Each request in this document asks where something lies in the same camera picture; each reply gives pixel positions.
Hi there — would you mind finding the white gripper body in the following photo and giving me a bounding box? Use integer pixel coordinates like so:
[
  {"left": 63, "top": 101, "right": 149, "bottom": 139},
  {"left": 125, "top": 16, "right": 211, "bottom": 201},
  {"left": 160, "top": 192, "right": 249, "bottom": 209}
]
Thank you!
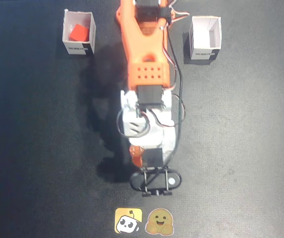
[{"left": 120, "top": 89, "right": 176, "bottom": 169}]

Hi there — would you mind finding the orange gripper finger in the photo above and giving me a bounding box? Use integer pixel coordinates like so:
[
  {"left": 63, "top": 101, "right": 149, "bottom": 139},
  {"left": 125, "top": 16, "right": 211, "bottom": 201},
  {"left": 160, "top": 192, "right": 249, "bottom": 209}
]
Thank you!
[{"left": 128, "top": 145, "right": 145, "bottom": 169}]

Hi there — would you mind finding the red cube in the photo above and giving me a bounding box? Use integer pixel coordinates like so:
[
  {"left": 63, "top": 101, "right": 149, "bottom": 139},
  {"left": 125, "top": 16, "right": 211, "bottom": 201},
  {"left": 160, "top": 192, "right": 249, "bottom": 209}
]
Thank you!
[{"left": 69, "top": 23, "right": 90, "bottom": 42}]

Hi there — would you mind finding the white cardboard box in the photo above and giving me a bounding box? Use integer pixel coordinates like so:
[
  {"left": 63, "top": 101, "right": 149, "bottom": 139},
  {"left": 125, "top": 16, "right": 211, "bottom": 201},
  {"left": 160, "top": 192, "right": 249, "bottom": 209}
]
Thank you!
[
  {"left": 61, "top": 8, "right": 97, "bottom": 56},
  {"left": 189, "top": 15, "right": 223, "bottom": 60}
]

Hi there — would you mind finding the yellow robot sticker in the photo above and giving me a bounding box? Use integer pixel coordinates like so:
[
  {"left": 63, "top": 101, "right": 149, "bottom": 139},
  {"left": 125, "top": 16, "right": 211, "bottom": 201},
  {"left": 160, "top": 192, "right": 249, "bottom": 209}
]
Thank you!
[{"left": 114, "top": 207, "right": 143, "bottom": 234}]

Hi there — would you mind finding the hugging face emoji sticker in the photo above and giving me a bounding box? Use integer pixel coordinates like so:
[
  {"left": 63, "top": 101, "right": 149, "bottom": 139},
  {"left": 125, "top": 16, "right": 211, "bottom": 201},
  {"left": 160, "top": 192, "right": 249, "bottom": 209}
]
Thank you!
[{"left": 144, "top": 207, "right": 175, "bottom": 236}]

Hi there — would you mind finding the black table mat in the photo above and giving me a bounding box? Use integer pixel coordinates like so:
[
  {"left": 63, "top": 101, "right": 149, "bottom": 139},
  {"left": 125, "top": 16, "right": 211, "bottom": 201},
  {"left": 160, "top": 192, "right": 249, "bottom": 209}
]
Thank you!
[{"left": 0, "top": 0, "right": 284, "bottom": 238}]

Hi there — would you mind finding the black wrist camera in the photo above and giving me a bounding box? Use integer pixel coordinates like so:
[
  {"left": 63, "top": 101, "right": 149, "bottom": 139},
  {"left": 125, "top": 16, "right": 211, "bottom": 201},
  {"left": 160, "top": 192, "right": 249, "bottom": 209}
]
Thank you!
[{"left": 129, "top": 166, "right": 182, "bottom": 198}]

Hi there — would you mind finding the black camera cable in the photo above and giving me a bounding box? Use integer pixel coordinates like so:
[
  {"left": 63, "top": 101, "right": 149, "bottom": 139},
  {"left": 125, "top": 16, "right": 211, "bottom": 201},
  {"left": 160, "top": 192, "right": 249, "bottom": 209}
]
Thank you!
[{"left": 141, "top": 22, "right": 185, "bottom": 191}]

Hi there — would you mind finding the thin servo wire bundle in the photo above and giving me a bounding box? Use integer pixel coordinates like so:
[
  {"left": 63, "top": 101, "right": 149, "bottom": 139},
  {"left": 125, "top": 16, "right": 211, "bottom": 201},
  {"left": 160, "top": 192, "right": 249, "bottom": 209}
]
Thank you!
[{"left": 116, "top": 0, "right": 190, "bottom": 139}]

